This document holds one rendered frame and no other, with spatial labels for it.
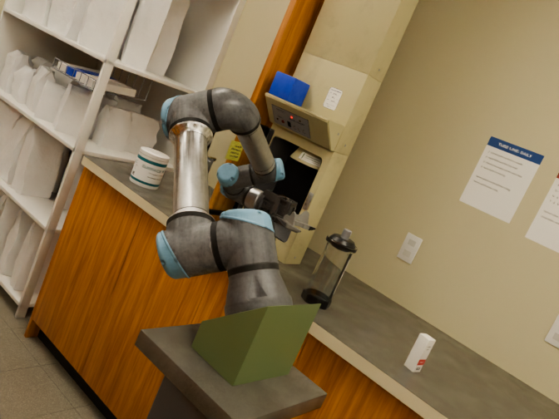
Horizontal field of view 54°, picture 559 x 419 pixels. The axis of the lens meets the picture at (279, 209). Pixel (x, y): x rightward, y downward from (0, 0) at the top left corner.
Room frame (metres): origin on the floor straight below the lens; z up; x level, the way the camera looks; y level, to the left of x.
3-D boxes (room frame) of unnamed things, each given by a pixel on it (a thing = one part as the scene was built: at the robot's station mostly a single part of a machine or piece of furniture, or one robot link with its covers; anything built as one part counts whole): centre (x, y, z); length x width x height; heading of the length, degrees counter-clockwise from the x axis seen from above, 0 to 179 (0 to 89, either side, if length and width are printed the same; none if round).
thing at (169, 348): (1.15, -0.05, 0.92); 0.32 x 0.32 x 0.04; 55
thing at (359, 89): (2.24, -0.04, 1.33); 0.32 x 0.25 x 0.77; 55
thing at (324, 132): (2.09, 0.06, 1.46); 0.32 x 0.12 x 0.10; 55
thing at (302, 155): (2.21, -0.04, 1.34); 0.18 x 0.18 x 0.05
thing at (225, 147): (2.09, 0.25, 1.19); 0.30 x 0.01 x 0.40; 145
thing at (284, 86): (2.15, 0.15, 1.56); 0.10 x 0.10 x 0.09; 55
